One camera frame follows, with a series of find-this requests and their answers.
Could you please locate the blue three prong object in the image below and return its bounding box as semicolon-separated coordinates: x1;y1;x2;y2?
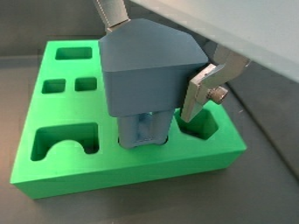
99;18;209;148

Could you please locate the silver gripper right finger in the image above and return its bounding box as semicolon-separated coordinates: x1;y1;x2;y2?
182;45;250;123

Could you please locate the green foam shape-sorter block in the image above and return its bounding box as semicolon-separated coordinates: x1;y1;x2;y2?
11;40;247;199

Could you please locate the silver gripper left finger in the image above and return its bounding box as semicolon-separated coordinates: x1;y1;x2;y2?
92;0;130;32

